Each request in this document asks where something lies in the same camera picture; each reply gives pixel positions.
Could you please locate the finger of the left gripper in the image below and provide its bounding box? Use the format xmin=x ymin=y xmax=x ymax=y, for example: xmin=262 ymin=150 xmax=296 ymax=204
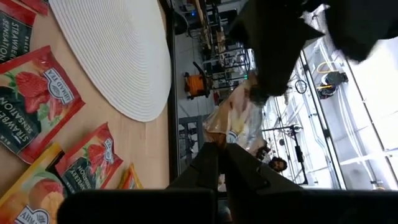
xmin=326 ymin=0 xmax=398 ymax=62
xmin=229 ymin=0 xmax=325 ymax=97

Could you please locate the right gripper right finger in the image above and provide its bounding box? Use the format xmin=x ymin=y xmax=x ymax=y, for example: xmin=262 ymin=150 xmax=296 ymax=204
xmin=225 ymin=142 xmax=304 ymax=191

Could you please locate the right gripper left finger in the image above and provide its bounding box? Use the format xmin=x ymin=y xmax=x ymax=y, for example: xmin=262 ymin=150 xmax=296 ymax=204
xmin=167 ymin=142 xmax=220 ymax=191

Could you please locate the beige vanilla cinnamon tea packet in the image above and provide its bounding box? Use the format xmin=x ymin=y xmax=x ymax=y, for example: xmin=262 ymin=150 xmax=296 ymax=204
xmin=202 ymin=73 xmax=267 ymax=154

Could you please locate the yellow mango tea packet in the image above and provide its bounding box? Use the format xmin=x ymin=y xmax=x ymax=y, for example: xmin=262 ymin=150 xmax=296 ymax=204
xmin=117 ymin=162 xmax=144 ymax=190
xmin=0 ymin=142 xmax=67 ymax=224

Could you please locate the red strawberry tea packet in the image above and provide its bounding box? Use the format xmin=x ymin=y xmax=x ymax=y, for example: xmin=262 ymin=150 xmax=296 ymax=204
xmin=0 ymin=45 xmax=86 ymax=165
xmin=55 ymin=122 xmax=124 ymax=194
xmin=0 ymin=0 xmax=37 ymax=64
xmin=18 ymin=0 xmax=50 ymax=16

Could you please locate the person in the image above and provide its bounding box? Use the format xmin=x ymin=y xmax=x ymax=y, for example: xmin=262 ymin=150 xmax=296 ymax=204
xmin=255 ymin=144 xmax=289 ymax=174

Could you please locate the orange and black machine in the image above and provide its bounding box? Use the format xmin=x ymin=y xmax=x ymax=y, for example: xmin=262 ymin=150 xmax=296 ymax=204
xmin=183 ymin=61 xmax=214 ymax=100

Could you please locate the black hanging cable ring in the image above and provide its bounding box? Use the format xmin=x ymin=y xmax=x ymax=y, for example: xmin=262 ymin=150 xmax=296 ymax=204
xmin=294 ymin=78 xmax=308 ymax=95

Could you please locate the black metal rig frame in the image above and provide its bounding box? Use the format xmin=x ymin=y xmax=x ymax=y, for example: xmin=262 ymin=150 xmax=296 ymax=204
xmin=262 ymin=123 xmax=309 ymax=186

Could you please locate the black ceiling cable reel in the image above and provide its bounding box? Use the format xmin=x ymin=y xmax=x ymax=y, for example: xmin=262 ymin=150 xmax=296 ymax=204
xmin=325 ymin=70 xmax=349 ymax=87
xmin=317 ymin=83 xmax=338 ymax=100

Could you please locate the black aluminium table frame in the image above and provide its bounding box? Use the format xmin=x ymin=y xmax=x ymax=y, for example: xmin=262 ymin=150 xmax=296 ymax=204
xmin=167 ymin=0 xmax=182 ymax=183

